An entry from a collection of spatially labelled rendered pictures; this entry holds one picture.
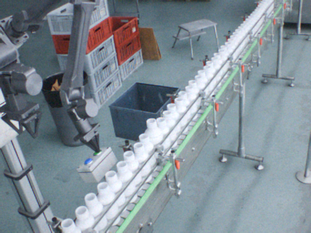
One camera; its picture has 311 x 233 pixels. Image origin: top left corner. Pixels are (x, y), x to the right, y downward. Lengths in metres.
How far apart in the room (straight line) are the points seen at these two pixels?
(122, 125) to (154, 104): 0.31
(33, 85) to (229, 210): 1.96
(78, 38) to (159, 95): 1.07
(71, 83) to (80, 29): 0.20
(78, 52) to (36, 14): 0.28
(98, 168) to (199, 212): 1.39
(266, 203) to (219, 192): 0.35
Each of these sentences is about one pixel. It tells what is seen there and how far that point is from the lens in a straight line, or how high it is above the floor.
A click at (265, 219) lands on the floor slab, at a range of 2.60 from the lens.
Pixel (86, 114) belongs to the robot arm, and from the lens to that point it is 1.26.
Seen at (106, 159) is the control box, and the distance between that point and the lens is 1.39.
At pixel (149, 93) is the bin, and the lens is 2.26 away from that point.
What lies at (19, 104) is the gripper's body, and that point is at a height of 1.51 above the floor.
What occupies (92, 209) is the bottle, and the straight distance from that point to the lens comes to 1.16.
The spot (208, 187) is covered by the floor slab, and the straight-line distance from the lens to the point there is 2.80.
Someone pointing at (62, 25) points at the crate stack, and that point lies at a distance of 3.76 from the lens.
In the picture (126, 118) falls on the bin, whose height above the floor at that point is 0.88.
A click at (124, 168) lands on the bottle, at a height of 1.16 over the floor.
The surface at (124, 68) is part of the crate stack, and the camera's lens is 4.57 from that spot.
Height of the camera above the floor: 1.93
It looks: 31 degrees down
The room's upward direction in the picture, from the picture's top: 8 degrees counter-clockwise
